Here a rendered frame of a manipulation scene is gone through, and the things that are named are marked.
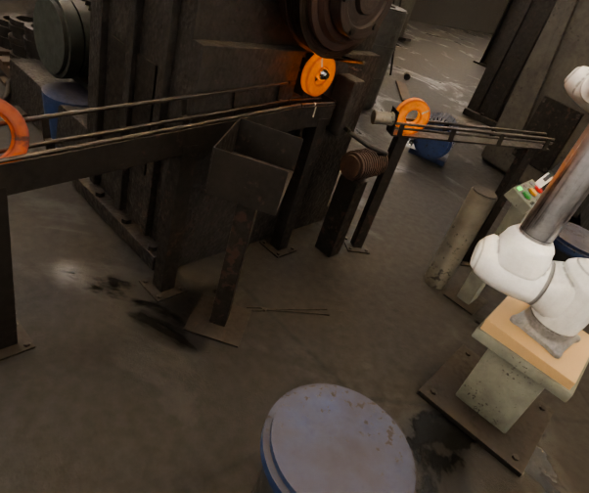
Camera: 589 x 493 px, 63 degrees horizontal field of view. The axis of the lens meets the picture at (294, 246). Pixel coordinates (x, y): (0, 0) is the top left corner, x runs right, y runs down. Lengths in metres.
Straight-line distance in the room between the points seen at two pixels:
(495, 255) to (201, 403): 0.99
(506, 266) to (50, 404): 1.36
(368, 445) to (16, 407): 0.95
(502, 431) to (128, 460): 1.22
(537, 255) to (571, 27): 2.95
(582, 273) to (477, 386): 0.53
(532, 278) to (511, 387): 0.41
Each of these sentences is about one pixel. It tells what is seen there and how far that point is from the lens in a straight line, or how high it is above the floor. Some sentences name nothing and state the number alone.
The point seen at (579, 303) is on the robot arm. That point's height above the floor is 0.57.
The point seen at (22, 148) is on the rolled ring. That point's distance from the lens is 1.34.
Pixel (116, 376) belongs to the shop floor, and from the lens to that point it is 1.58.
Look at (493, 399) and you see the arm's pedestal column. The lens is 1.84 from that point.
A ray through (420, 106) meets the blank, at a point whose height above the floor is 0.76.
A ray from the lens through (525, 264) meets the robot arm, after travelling 1.55.
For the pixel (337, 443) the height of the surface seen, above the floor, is 0.43.
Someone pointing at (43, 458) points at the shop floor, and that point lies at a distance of 1.45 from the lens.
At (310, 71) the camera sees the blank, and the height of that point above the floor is 0.83.
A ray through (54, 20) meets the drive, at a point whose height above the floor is 0.58.
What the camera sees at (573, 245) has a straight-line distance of 2.43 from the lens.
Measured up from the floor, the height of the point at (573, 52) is 1.03.
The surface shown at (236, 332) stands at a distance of 1.75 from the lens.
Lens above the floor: 1.23
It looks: 33 degrees down
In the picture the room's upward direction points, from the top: 18 degrees clockwise
